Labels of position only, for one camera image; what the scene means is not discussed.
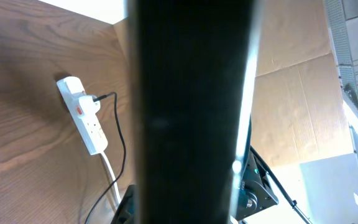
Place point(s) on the white power strip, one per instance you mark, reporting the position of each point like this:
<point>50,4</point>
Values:
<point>89,127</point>

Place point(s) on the white USB charger plug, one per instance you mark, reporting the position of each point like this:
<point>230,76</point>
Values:
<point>87,105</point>

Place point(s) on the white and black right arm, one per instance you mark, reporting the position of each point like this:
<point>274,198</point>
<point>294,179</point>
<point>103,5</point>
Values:
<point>255,193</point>

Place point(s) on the brown cardboard sheet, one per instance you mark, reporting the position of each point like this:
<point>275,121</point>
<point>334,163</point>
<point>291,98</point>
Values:
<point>297,113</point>

